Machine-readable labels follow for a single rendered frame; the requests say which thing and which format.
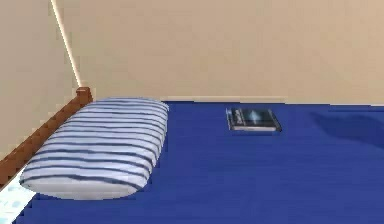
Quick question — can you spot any dark book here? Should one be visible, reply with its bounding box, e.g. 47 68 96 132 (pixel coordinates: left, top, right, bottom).
225 107 283 133

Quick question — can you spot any white blue striped pillow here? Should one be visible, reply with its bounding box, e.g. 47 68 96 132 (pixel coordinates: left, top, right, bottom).
19 97 170 201

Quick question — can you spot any blue bed with wooden frame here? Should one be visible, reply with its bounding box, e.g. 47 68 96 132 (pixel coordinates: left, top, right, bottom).
0 86 384 224

